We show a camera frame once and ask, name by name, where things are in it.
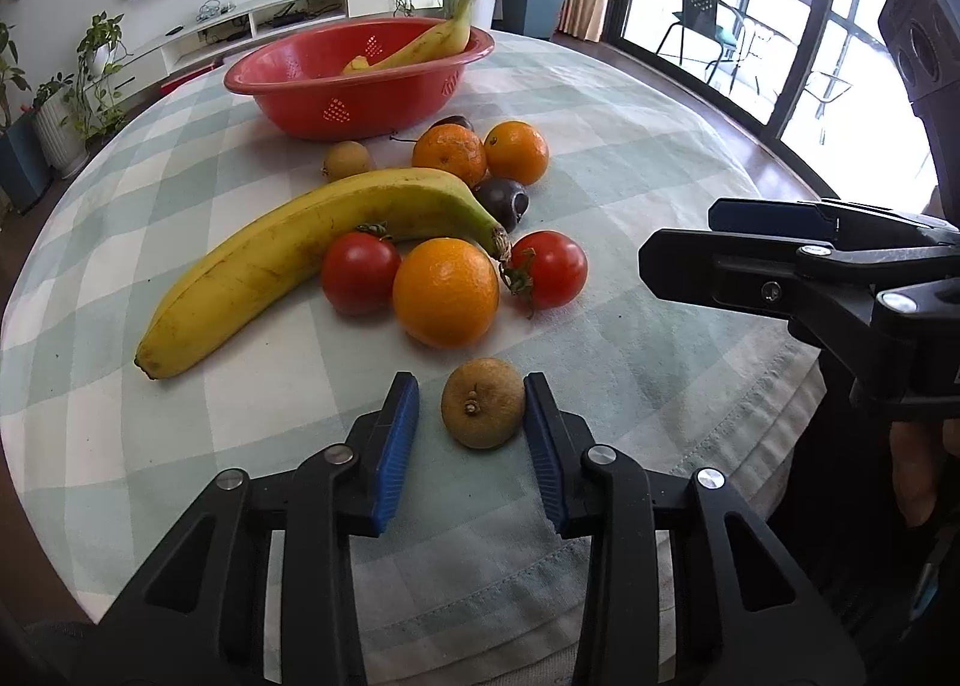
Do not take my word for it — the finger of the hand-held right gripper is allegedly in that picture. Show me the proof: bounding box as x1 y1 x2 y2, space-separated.
639 227 960 424
709 197 960 259

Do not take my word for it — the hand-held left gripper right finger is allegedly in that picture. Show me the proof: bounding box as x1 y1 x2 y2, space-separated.
523 371 867 686

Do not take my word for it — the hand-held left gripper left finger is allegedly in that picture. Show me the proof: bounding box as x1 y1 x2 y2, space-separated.
71 371 421 686

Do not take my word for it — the brown round fruit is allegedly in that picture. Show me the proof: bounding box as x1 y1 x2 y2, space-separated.
440 357 527 451
322 140 374 183

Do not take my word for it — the large yellow banana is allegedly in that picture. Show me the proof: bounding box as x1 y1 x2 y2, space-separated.
135 167 512 381

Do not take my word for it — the bumpy orange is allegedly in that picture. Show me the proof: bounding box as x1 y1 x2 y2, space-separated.
412 123 489 190

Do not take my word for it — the red plastic basin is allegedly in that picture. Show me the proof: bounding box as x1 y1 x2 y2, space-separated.
223 17 496 143

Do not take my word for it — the person's right hand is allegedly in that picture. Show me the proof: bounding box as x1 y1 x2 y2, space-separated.
891 420 942 529

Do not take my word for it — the green white checked tablecloth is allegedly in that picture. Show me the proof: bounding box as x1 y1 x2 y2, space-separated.
0 26 826 664

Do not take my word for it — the red tomato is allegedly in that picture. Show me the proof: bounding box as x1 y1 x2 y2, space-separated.
321 222 403 317
501 230 589 318

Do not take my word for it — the large smooth orange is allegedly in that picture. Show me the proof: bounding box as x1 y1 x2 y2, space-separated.
392 236 500 349

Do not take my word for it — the small smooth orange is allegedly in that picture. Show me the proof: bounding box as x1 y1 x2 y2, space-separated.
484 120 550 186

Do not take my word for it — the black metal chair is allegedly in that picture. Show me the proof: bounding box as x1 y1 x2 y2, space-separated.
655 0 751 85

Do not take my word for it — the small yellow banana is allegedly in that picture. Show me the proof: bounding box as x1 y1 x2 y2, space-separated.
341 0 485 76

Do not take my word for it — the red storage box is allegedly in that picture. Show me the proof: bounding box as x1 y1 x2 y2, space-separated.
160 65 220 96

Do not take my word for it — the white television cabinet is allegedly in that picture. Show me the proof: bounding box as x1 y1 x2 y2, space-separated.
112 0 451 83

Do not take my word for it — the plant in ribbed white pot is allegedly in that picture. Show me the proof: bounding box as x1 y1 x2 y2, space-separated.
31 74 91 178

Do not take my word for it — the plant in dark blue pot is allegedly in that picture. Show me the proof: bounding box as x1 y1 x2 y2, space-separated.
0 22 52 214

